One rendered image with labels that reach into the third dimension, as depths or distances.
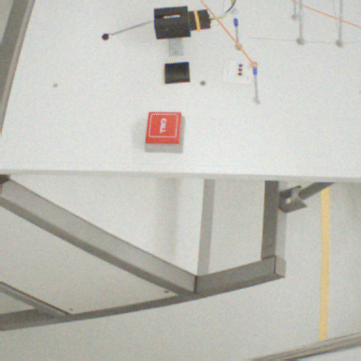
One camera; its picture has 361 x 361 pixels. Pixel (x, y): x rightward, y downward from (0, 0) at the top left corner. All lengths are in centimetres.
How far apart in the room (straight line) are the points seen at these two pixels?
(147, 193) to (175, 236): 11
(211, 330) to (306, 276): 71
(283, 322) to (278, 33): 218
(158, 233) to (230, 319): 150
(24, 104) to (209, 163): 33
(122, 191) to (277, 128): 45
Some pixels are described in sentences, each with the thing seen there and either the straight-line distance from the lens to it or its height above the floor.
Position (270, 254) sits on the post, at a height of 98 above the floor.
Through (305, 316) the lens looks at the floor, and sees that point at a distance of 370.
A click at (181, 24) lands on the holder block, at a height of 117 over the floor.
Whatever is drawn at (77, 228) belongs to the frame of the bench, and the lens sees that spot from 164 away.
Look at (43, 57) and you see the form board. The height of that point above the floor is 91.
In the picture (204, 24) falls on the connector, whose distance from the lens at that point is 144.
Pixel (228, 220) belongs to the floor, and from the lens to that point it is 337.
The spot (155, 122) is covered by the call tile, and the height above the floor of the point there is 111.
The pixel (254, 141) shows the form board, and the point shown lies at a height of 120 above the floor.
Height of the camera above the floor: 195
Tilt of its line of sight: 38 degrees down
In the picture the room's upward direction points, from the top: 72 degrees clockwise
